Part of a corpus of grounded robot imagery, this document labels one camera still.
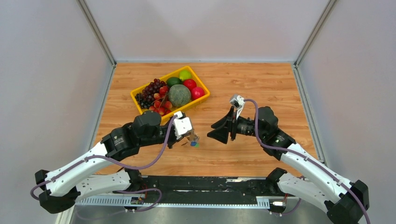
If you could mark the yellow plastic tray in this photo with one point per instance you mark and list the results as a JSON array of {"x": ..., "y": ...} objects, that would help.
[{"x": 184, "y": 108}]

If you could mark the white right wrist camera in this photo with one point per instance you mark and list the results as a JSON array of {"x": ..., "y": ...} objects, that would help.
[{"x": 238, "y": 102}]

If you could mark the pink red apple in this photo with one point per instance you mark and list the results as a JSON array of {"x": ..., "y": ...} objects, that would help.
[{"x": 197, "y": 93}]

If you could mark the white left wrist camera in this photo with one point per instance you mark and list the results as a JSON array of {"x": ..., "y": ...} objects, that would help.
[{"x": 182, "y": 123}]

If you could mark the red strawberry cluster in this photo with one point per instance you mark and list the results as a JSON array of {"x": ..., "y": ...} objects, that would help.
[{"x": 159, "y": 101}]

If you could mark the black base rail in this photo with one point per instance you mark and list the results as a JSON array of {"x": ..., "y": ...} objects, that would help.
[{"x": 205, "y": 190}]

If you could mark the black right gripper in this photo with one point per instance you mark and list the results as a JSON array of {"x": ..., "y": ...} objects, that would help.
[{"x": 221, "y": 134}]

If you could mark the dark purple grape bunch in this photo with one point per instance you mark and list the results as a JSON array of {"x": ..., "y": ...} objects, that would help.
[{"x": 151, "y": 88}]

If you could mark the dark green lime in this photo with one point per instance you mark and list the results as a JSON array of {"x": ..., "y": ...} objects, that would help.
[{"x": 173, "y": 81}]

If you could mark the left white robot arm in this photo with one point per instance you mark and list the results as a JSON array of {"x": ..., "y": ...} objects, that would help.
[{"x": 101, "y": 168}]

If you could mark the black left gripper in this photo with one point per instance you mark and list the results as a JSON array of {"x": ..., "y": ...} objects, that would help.
[{"x": 174, "y": 140}]

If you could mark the green netted melon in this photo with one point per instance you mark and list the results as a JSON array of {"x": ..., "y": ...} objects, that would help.
[{"x": 179, "y": 95}]

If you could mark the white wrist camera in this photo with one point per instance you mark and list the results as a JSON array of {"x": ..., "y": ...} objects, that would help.
[
  {"x": 182, "y": 123},
  {"x": 238, "y": 102}
]

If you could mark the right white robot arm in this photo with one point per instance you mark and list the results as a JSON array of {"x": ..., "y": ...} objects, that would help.
[{"x": 344, "y": 201}]

